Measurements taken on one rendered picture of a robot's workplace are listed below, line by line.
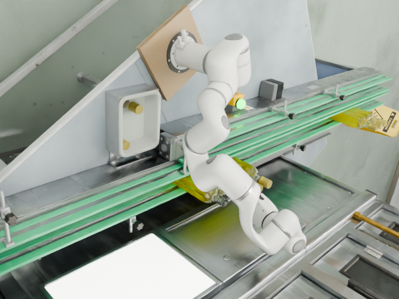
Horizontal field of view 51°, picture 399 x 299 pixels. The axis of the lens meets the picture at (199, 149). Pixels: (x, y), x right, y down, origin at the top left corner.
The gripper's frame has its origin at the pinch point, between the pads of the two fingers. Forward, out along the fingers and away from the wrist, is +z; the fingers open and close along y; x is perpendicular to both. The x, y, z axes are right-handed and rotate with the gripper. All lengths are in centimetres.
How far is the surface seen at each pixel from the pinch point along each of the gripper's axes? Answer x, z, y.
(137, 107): 28.4, 30.0, 25.8
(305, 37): -78, 65, 40
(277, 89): -51, 49, 19
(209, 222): 7.5, 8.7, -14.5
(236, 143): -17.2, 31.1, 4.5
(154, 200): 26.6, 17.1, -5.2
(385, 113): -305, 159, -63
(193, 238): 17.3, 2.8, -14.6
